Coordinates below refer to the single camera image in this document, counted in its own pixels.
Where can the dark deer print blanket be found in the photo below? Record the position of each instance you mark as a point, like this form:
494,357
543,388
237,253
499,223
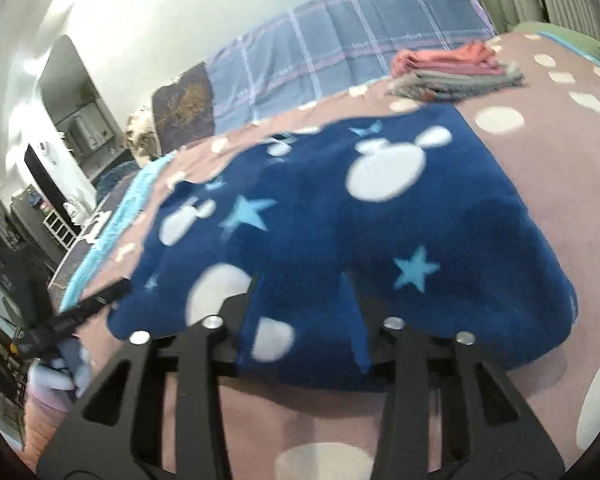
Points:
80,260

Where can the grey folded cloth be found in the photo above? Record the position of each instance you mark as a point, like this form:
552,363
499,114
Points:
455,85

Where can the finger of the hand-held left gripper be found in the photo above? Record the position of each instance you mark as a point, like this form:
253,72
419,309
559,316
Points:
90,307

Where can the white rack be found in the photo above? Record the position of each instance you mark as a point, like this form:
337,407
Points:
62,230

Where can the arched doorway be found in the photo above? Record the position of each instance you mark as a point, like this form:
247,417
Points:
75,95

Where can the green pillow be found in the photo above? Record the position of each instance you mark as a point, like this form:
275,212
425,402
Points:
555,35

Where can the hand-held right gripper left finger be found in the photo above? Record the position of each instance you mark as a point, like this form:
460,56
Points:
230,315

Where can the beige clothes pile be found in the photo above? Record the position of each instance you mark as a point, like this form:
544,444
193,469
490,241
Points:
142,135

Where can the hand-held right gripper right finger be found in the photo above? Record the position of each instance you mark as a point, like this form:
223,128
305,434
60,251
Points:
356,330

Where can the person's left hand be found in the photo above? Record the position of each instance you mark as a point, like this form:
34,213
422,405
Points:
55,377

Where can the dark floral pillow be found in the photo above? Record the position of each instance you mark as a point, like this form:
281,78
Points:
180,105

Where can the blue plaid pillow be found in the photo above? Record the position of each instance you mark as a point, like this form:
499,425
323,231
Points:
340,45

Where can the dark blue fuzzy blanket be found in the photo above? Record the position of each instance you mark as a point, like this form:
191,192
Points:
117,180

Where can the pink polka dot blanket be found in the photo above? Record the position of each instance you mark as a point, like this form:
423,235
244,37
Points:
555,240

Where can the white plush toy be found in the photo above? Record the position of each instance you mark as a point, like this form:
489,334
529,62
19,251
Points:
75,210

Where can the light blue blanket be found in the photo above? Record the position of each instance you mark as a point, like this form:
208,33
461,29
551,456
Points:
125,210

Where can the navy star print fleece onesie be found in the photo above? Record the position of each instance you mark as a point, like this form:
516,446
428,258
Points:
330,220

